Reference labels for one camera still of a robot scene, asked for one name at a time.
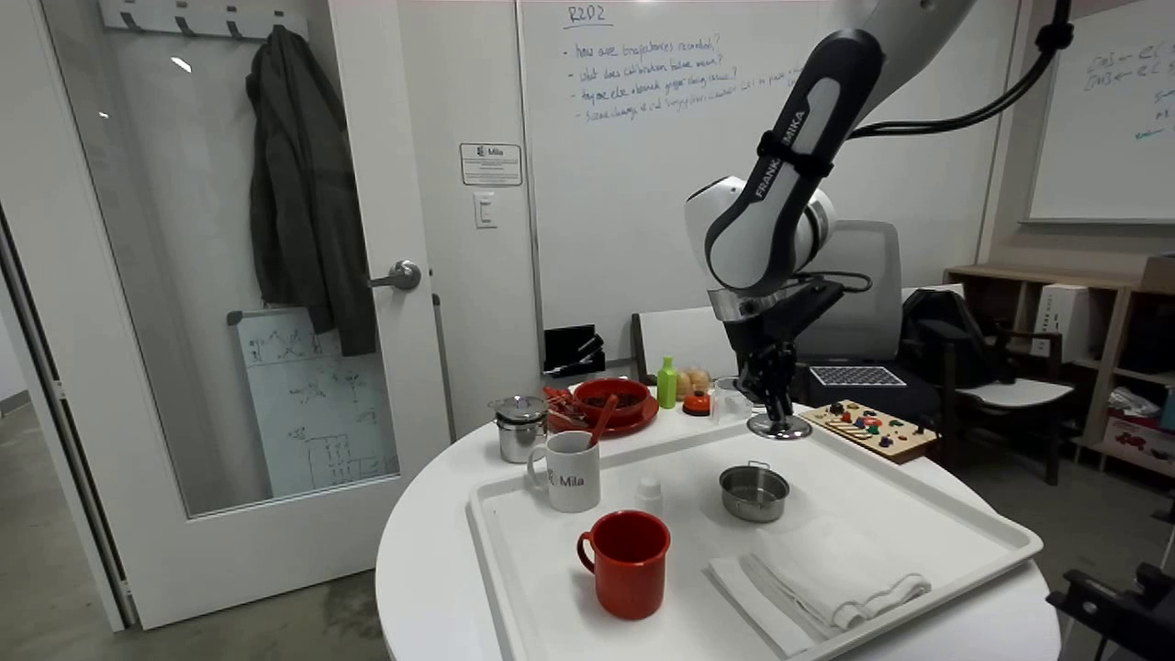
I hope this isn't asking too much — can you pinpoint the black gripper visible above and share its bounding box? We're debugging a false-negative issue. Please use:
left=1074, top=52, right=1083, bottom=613
left=709, top=273, right=863, bottom=427

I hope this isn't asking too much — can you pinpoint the round steel lid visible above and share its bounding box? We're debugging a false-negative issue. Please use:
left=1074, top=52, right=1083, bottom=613
left=742, top=410, right=814, bottom=445

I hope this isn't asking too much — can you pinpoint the small steel pot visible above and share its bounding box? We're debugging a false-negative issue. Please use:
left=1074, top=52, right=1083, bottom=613
left=713, top=459, right=795, bottom=524

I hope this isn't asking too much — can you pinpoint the large white tray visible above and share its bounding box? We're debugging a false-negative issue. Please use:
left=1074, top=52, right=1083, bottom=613
left=463, top=410, right=1046, bottom=661

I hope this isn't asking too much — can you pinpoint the steel canister with lid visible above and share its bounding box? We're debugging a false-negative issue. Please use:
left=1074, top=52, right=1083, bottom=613
left=492, top=394, right=552, bottom=466

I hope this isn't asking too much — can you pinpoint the small orange toy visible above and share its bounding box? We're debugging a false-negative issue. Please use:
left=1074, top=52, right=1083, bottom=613
left=681, top=366, right=715, bottom=417

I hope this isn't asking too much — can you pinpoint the checkered pad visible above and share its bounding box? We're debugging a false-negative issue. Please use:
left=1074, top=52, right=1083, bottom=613
left=809, top=360, right=912, bottom=394

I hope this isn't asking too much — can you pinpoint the small green bottle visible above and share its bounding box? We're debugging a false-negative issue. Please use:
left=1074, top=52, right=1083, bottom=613
left=654, top=354, right=683, bottom=410

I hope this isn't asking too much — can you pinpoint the wooden game board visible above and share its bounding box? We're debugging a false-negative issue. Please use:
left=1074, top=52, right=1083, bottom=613
left=801, top=395, right=943, bottom=466

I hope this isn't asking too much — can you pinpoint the grey office chair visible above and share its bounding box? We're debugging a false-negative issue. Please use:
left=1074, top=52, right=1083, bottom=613
left=790, top=215, right=949, bottom=417

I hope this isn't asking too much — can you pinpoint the red bowl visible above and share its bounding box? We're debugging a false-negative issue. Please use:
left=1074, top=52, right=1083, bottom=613
left=541, top=376, right=660, bottom=441

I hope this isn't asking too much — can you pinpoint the red spoon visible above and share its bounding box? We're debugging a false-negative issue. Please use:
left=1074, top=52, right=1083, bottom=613
left=585, top=394, right=622, bottom=447

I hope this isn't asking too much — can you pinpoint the folded white towel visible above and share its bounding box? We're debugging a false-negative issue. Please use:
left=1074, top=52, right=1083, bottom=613
left=746, top=512, right=938, bottom=634

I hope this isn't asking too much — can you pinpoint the black box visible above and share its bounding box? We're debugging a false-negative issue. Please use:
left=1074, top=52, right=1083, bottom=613
left=541, top=318, right=609, bottom=382

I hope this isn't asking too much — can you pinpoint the white mug with print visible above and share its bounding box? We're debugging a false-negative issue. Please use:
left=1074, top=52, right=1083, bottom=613
left=525, top=427, right=606, bottom=515

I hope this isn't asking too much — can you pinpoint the red mug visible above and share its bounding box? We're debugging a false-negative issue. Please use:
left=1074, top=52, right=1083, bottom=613
left=572, top=505, right=677, bottom=625

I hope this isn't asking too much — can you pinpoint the black chair with white seat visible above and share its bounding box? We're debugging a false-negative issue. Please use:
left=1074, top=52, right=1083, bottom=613
left=901, top=286, right=1080, bottom=489

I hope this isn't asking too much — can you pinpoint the white box on shelf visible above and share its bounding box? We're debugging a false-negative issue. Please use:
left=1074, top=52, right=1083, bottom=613
left=1033, top=280, right=1093, bottom=366

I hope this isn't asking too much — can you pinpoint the wooden shelf unit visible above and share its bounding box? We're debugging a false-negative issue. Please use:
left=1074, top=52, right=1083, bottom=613
left=943, top=250, right=1175, bottom=482

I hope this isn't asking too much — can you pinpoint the round white table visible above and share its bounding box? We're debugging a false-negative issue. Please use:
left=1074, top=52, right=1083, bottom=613
left=372, top=395, right=1065, bottom=661

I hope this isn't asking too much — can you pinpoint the framed whiteboard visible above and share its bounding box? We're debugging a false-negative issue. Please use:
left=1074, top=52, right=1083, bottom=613
left=1025, top=0, right=1175, bottom=226

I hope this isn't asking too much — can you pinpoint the small leaning whiteboard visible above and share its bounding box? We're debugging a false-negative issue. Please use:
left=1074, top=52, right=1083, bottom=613
left=224, top=305, right=404, bottom=503

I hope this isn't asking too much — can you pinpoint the dark grey coat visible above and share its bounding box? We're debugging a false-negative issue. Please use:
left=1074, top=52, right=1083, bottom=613
left=243, top=22, right=381, bottom=360

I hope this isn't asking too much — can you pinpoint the white door with glass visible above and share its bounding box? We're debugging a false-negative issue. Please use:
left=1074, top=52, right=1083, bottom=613
left=0, top=0, right=454, bottom=634

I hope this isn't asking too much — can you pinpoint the white coat hook rack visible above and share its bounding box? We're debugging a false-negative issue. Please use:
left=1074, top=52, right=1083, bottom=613
left=95, top=0, right=309, bottom=45

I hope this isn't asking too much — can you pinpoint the white panel with black frame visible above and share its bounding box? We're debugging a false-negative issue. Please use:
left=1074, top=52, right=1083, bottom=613
left=633, top=301, right=746, bottom=384

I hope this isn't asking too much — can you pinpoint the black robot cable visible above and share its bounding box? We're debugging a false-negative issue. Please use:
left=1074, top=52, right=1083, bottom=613
left=847, top=0, right=1080, bottom=142

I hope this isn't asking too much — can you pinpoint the white wall sign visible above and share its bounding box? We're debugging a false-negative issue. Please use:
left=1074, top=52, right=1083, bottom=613
left=454, top=139, right=525, bottom=191

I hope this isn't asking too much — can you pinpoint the silver door handle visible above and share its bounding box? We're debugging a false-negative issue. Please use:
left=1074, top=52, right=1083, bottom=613
left=366, top=258, right=425, bottom=299

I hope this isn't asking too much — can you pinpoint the black equipment frame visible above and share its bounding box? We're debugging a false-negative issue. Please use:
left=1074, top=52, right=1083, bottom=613
left=1046, top=562, right=1175, bottom=661

